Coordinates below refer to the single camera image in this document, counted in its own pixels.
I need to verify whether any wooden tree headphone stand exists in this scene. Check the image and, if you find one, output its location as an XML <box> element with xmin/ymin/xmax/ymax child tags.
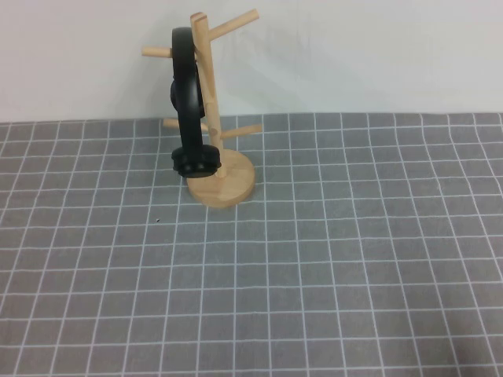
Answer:
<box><xmin>141</xmin><ymin>10</ymin><xmax>264</xmax><ymax>209</ymax></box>

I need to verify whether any black over-ear headphones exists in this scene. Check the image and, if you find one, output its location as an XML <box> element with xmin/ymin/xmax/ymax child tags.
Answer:
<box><xmin>169</xmin><ymin>26</ymin><xmax>223</xmax><ymax>181</ymax></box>

